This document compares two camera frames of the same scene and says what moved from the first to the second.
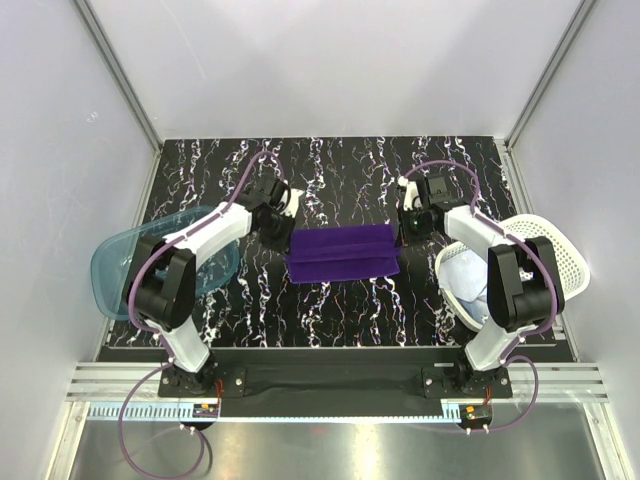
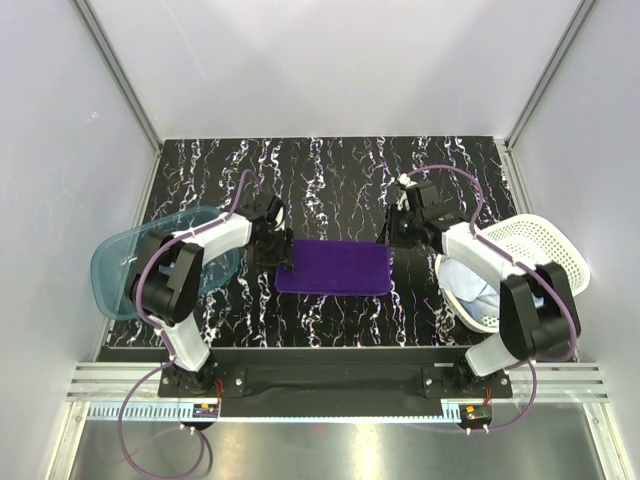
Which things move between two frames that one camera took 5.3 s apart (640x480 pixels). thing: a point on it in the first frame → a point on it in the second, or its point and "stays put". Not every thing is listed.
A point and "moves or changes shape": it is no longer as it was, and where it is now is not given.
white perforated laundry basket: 573,265 stays put
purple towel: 332,253 moves or changes shape
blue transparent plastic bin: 115,261 stays put
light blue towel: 465,277 stays put
